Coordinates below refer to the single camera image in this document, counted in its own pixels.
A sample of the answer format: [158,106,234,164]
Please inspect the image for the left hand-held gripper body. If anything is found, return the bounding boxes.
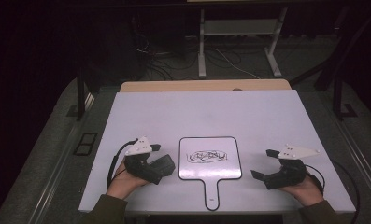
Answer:
[123,135,163,185]

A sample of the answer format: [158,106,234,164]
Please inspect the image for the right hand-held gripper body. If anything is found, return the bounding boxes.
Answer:
[263,143,321,190]

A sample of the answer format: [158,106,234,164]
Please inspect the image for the black whiteboard eraser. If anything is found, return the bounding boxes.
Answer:
[149,154,177,176]

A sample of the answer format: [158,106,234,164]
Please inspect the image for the small handheld whiteboard with handle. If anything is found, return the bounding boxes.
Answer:
[178,135,243,212]

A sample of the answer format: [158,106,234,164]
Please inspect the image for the person's right hand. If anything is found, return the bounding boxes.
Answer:
[279,174,325,207]

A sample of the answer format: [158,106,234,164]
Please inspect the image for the person's left hand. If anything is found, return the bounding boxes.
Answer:
[107,159,150,200]

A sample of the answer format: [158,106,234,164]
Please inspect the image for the wooden table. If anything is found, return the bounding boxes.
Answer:
[120,78,293,93]

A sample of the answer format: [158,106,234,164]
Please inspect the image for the black metal stand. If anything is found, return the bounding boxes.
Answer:
[289,6,371,121]

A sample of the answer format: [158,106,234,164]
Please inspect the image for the white metal stand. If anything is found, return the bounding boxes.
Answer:
[197,7,289,78]

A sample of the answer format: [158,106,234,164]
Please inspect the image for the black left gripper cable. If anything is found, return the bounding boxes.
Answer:
[106,139,139,189]

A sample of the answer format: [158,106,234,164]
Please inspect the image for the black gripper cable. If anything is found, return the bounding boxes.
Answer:
[106,139,139,189]
[304,163,326,195]

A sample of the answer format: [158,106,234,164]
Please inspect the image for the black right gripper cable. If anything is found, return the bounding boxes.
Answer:
[304,163,326,195]

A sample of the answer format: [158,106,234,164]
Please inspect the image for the black floor socket frame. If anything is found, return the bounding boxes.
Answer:
[73,132,99,157]

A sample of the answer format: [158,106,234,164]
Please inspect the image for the bundle of black floor cables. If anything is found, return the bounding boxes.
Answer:
[131,31,203,81]

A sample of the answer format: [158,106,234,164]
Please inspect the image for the white floor cable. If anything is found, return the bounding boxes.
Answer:
[215,46,262,80]

